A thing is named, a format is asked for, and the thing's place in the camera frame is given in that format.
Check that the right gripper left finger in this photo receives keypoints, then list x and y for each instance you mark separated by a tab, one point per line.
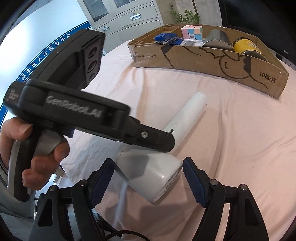
52	220

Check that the black television screen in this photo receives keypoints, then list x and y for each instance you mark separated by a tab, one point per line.
273	22

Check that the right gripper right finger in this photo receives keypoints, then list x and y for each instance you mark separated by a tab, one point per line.
245	221

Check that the wall sign with characters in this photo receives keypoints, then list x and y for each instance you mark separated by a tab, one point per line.
34	63

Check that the silver metal cylinder cup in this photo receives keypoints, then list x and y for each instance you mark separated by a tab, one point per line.
218	39

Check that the grey metal cabinet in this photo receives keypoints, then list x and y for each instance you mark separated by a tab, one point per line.
121	20

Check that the blue stapler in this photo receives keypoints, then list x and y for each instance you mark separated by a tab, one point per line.
168	39

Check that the pastel rubik's cube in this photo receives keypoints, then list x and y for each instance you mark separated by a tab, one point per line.
192	32

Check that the brown cardboard box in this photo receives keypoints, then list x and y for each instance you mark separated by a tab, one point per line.
269	77

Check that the yellow black-lidded jar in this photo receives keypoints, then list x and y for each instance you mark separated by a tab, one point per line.
248	47

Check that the person's left hand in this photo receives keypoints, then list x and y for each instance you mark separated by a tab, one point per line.
42	167

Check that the green leafy plant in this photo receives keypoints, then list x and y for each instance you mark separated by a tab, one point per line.
187	17

